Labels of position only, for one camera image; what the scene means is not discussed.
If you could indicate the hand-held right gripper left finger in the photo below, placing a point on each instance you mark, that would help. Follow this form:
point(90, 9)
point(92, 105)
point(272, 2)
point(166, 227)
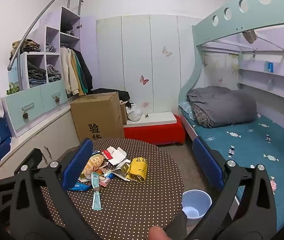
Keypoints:
point(78, 162)

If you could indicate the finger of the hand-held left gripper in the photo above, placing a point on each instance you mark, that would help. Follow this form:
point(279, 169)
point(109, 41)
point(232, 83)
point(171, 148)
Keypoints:
point(0, 152)

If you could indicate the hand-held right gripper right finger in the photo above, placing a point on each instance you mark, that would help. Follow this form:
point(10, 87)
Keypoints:
point(207, 162)

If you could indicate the orange patterned snack packet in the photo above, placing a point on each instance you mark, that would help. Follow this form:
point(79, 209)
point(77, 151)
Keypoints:
point(94, 163)

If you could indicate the teal packet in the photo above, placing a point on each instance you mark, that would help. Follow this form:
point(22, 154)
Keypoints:
point(94, 180)

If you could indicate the blue wrapper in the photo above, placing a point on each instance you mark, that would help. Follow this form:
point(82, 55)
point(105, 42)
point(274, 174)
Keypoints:
point(79, 186)

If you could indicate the red packet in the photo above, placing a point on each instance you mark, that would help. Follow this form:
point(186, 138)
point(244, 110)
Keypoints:
point(106, 153)

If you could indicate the small pink packet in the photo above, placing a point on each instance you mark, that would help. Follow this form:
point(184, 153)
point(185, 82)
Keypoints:
point(104, 181)

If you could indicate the blue plastic waste bin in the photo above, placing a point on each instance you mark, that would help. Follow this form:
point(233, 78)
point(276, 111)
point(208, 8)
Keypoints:
point(199, 200)

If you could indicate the long teal wrapper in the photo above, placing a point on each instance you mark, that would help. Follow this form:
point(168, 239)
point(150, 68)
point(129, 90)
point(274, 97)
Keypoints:
point(97, 201)

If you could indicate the yellow snack packet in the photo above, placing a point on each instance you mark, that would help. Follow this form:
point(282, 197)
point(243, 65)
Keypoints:
point(138, 171)

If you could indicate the person's right hand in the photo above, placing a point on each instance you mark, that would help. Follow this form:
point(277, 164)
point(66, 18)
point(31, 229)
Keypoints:
point(157, 233)

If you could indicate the low white cabinet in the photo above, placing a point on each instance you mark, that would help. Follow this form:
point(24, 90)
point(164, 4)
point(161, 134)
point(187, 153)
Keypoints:
point(31, 140)

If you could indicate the pine cone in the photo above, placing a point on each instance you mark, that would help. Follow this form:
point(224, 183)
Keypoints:
point(25, 115)
point(57, 100)

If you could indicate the wide teal drawer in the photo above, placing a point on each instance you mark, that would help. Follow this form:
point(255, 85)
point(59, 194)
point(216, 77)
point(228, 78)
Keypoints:
point(19, 110)

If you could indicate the large cardboard box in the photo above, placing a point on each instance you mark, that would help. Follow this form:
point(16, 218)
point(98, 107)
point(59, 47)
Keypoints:
point(97, 115)

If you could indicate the teal printed blanket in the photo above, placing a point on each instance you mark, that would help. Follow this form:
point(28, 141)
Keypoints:
point(257, 142)

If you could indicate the blue checked pillow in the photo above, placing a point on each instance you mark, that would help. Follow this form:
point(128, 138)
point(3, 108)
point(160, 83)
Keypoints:
point(185, 108)

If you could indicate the red bench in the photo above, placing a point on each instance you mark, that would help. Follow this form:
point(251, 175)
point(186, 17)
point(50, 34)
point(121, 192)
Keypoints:
point(157, 133)

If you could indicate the grey duvet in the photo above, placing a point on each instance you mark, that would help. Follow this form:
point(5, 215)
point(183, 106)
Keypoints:
point(227, 105)

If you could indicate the green plant decoration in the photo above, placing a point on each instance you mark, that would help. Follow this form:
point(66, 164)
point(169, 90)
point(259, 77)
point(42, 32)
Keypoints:
point(13, 89)

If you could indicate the small cardboard box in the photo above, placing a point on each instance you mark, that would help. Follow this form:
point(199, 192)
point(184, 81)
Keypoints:
point(123, 115)

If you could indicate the white board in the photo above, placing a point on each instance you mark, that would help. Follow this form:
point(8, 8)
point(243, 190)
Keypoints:
point(157, 118)

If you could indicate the black bag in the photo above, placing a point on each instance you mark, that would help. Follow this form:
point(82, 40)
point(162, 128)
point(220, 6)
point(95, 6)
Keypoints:
point(122, 95)

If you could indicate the dark folded clothes pile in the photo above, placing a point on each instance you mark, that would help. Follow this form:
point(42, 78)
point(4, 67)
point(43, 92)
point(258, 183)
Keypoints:
point(36, 76)

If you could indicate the faint pink butterfly sticker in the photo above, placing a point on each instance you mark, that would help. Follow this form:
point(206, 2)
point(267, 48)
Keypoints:
point(145, 104)

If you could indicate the green garment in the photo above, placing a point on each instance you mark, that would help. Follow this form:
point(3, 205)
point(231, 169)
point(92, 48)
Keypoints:
point(81, 77)

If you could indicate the cream jacket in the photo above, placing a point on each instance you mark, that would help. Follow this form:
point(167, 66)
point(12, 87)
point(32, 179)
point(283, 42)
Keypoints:
point(68, 75)

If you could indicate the black coat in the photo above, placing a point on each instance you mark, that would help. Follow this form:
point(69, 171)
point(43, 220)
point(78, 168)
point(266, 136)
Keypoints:
point(87, 72)

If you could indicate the grey folded clothes pile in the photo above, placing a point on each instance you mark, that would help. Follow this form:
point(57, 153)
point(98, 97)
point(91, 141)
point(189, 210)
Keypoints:
point(53, 73)

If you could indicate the purple stair cabinet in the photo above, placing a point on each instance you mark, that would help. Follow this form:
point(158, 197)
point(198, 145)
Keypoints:
point(38, 54)

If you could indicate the purple bed shelf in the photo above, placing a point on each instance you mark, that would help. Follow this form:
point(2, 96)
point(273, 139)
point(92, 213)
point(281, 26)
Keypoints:
point(269, 76)

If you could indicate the olive clothes pile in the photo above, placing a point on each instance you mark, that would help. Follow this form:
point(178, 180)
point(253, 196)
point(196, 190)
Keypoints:
point(26, 46)

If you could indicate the small blue box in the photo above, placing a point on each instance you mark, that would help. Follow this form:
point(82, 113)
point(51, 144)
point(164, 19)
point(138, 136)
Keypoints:
point(270, 67)

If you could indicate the pale butterfly sticker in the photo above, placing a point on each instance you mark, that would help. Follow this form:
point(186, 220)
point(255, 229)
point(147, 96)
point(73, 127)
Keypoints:
point(167, 51)

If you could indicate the white wardrobe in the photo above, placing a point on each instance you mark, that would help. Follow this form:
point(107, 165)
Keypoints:
point(137, 55)

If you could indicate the grey metal handrail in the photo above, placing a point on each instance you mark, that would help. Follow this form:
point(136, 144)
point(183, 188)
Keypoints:
point(31, 27)

